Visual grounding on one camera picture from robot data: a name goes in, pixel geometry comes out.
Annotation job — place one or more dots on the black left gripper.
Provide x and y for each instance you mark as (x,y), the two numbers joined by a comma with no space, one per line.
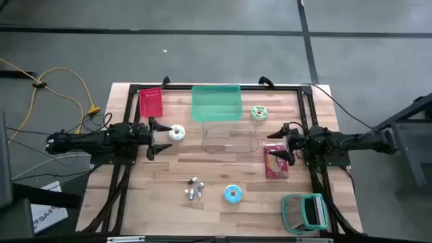
(143,135)

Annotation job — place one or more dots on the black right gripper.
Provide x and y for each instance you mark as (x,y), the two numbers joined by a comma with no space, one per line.
(297,141)

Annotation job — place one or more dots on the white frosted donut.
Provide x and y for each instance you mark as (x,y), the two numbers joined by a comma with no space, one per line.
(173,135)

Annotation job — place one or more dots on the red snack packet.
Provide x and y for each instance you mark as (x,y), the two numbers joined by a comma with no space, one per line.
(276,167)

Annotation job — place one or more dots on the clear plastic bin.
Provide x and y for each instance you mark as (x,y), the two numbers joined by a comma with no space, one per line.
(229,138)

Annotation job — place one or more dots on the small grey bullet-shaped cap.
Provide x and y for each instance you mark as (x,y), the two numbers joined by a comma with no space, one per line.
(191,195)

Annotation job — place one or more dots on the blue frosted donut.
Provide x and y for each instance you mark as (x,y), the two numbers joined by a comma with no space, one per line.
(227,198)

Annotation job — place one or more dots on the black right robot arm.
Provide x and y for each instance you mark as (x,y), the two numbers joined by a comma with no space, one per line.
(357,140)

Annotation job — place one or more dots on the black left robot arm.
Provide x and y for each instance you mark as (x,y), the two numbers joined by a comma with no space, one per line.
(84,140)

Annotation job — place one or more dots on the red plastic basket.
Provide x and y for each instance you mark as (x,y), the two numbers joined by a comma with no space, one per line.
(150,103)

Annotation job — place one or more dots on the green frosted donut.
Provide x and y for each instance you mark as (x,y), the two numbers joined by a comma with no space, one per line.
(254,115)

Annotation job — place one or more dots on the green translucent plastic bin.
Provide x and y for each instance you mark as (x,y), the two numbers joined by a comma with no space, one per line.
(216,103)

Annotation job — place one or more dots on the green mesh pencil holder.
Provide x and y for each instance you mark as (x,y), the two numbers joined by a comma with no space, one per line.
(297,212)

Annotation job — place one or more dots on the black side table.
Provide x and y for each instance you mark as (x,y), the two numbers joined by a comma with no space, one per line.
(411,155)

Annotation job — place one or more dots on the white cardboard box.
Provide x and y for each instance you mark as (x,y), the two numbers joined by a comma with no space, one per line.
(47,216)

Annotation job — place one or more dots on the black workstation stand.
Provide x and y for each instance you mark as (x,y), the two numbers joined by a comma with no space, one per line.
(17,219)

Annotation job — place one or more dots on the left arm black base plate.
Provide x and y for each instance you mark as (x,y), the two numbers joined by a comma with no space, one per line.
(111,160)

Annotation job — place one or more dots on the black frame clamp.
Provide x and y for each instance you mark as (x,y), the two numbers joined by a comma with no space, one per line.
(266,81)
(165,82)

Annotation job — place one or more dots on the black aluminium table frame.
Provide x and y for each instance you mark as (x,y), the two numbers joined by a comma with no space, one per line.
(287,88)

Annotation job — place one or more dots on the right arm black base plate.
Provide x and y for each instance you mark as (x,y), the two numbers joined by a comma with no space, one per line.
(337,161)

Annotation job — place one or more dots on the silver frame bracket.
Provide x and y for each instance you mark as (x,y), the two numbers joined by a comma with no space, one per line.
(314,240)
(125,239)

